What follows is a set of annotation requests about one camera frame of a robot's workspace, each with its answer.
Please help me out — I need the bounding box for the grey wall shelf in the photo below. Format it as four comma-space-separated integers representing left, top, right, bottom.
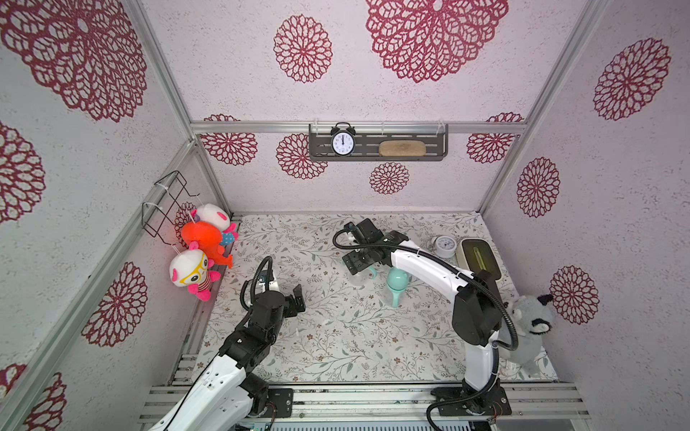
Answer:
307, 123, 449, 163

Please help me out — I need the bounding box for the white small alarm clock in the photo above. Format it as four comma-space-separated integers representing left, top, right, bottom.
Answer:
432, 235, 457, 260

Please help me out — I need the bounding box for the black alarm clock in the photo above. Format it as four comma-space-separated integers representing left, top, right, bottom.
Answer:
331, 121, 357, 156

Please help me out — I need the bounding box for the wooden brush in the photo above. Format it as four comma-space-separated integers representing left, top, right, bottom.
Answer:
378, 140, 427, 157

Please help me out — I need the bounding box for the orange plush toy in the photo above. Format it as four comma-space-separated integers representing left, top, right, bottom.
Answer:
181, 221, 233, 269

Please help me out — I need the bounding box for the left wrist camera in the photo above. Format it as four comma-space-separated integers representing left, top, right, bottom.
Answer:
255, 270, 280, 293

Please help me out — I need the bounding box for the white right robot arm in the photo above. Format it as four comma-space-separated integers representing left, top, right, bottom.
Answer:
271, 215, 469, 383

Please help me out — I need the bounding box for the white plush red striped outfit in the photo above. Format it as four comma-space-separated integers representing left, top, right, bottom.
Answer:
169, 242, 221, 302

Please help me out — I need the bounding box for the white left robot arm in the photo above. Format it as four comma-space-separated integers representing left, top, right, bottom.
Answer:
152, 285, 305, 430

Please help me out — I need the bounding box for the cream box dark lid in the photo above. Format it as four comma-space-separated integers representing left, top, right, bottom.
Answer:
456, 238, 502, 280

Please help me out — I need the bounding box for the white plush blue polka-dot outfit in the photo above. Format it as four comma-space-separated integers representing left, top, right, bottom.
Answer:
190, 204, 238, 246

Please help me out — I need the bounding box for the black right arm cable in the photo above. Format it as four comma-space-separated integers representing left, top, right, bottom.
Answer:
331, 222, 519, 352

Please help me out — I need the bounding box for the black wire basket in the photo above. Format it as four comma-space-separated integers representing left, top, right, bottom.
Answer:
140, 170, 199, 248

